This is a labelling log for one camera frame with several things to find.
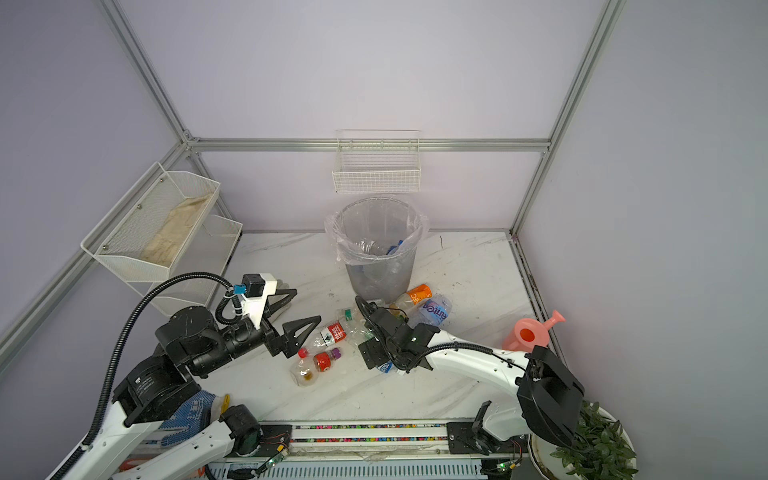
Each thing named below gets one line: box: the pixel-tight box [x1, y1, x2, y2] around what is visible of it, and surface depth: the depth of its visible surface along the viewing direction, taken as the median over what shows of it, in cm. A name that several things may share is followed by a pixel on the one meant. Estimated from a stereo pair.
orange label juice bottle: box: [389, 284, 433, 315], surface depth 97 cm
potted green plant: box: [528, 401, 639, 480], surface depth 59 cm
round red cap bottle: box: [290, 348, 318, 387], surface depth 85 cm
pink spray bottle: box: [502, 310, 566, 353], surface depth 83 cm
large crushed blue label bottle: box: [407, 295, 452, 328], surface depth 95 cm
